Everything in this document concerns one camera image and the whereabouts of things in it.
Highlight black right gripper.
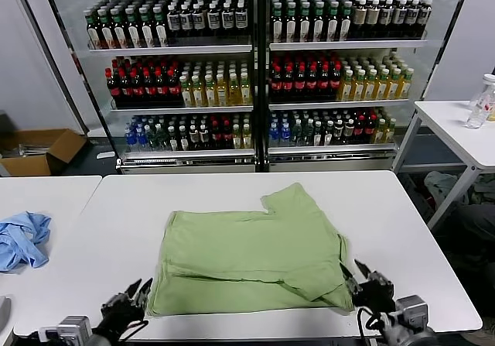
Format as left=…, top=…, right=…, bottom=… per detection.
left=340, top=259, right=396, bottom=314

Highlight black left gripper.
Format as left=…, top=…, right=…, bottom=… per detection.
left=101, top=278, right=154, bottom=330

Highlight light green t-shirt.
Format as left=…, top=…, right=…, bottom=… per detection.
left=146, top=182, right=355, bottom=317

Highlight seated person dark clothes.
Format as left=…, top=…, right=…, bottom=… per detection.
left=444, top=204, right=495, bottom=281

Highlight crumpled grey-green garment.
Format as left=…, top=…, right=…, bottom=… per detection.
left=424, top=171, right=465, bottom=210
left=469, top=173, right=495, bottom=207

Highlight crumpled light blue shirt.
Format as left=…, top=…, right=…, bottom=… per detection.
left=0, top=211, right=53, bottom=272

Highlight small red cap cola bottle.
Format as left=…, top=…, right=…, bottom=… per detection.
left=220, top=122, right=233, bottom=149
left=364, top=115, right=377, bottom=144
left=209, top=122, right=222, bottom=149
left=353, top=115, right=366, bottom=145

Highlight open cardboard box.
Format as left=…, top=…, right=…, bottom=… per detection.
left=0, top=128, right=88, bottom=176

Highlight bundle of metal rods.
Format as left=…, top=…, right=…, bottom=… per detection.
left=2, top=143, right=51, bottom=157

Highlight white side table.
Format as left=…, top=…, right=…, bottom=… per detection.
left=391, top=100, right=495, bottom=231

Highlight yellow drink bottle white cap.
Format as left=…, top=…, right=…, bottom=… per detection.
left=215, top=74, right=228, bottom=108
left=179, top=75, right=193, bottom=108
left=227, top=73, right=241, bottom=107
left=376, top=69, right=390, bottom=101
left=203, top=74, right=217, bottom=108
left=387, top=69, right=401, bottom=101
left=399, top=68, right=413, bottom=101
left=239, top=73, right=252, bottom=107
left=191, top=74, right=204, bottom=108
left=364, top=69, right=378, bottom=101
left=341, top=69, right=355, bottom=102
left=353, top=69, right=367, bottom=102

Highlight clear bottle red label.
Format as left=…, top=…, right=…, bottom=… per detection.
left=466, top=74, right=495, bottom=130

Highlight green cap dark tea bottle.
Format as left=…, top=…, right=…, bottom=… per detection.
left=125, top=7, right=142, bottom=49
left=339, top=0, right=353, bottom=42
left=138, top=6, right=155, bottom=48
left=298, top=2, right=312, bottom=43
left=152, top=5, right=169, bottom=48
left=312, top=1, right=326, bottom=43
left=284, top=2, right=299, bottom=43
left=111, top=8, right=128, bottom=49
left=326, top=1, right=340, bottom=43
left=97, top=9, right=114, bottom=50
left=84, top=9, right=100, bottom=50
left=271, top=2, right=285, bottom=44

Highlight white cap beige label bottle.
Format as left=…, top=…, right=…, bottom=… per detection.
left=366, top=0, right=381, bottom=39
left=352, top=0, right=367, bottom=39

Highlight white cap blue label bottle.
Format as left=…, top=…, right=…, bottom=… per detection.
left=192, top=3, right=207, bottom=34
left=166, top=5, right=181, bottom=35
left=207, top=2, right=221, bottom=33
left=393, top=0, right=408, bottom=39
left=418, top=0, right=433, bottom=38
left=179, top=4, right=194, bottom=34
left=220, top=2, right=235, bottom=33
left=406, top=0, right=421, bottom=38
left=380, top=0, right=394, bottom=39
left=234, top=1, right=249, bottom=32

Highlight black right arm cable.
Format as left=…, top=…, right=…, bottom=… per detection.
left=356, top=306, right=391, bottom=343

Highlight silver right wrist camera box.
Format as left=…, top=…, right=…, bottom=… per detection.
left=394, top=294, right=429, bottom=330

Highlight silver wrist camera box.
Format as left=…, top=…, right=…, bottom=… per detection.
left=394, top=294, right=429, bottom=330
left=40, top=314, right=93, bottom=343

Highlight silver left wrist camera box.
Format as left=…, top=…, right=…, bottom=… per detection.
left=40, top=314, right=93, bottom=343

